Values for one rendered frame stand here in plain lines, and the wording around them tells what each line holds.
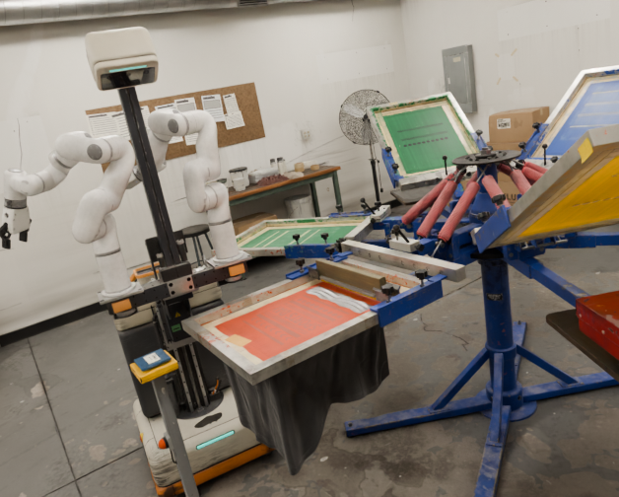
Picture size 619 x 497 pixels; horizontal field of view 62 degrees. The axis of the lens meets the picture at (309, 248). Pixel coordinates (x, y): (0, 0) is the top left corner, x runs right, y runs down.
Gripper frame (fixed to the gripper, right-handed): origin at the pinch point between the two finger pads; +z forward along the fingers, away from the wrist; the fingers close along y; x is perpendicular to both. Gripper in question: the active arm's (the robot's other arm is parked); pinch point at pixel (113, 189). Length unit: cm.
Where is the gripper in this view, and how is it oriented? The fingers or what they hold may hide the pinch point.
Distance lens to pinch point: 252.6
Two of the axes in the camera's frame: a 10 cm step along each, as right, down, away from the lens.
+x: -4.4, -9.0, 0.0
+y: 2.6, -1.3, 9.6
